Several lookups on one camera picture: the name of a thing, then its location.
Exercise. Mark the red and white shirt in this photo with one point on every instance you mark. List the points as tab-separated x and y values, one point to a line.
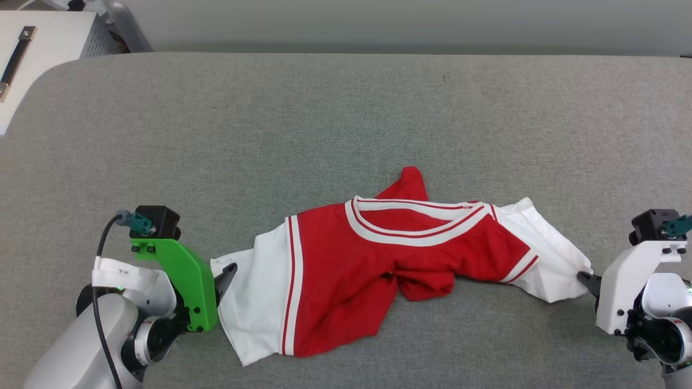
335	270

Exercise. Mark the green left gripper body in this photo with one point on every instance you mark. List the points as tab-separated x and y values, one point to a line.
189	275

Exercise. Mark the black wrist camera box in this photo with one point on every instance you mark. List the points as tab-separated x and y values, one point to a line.
162	221
649	224

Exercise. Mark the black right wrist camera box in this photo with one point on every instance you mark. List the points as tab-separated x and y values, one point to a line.
649	224

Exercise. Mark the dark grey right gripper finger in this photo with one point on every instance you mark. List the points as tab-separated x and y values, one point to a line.
591	282

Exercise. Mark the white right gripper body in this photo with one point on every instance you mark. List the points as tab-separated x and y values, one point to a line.
621	292

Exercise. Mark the white power strip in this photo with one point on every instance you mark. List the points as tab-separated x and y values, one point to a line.
54	3

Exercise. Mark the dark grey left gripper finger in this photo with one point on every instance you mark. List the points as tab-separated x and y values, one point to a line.
224	281

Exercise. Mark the white metal cabinet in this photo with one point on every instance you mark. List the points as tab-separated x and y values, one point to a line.
54	48

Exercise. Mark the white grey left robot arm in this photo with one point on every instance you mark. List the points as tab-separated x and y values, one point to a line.
70	346

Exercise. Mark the grey metal post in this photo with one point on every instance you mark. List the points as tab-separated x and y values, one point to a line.
127	27

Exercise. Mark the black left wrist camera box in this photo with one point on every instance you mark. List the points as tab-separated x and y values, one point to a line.
162	221

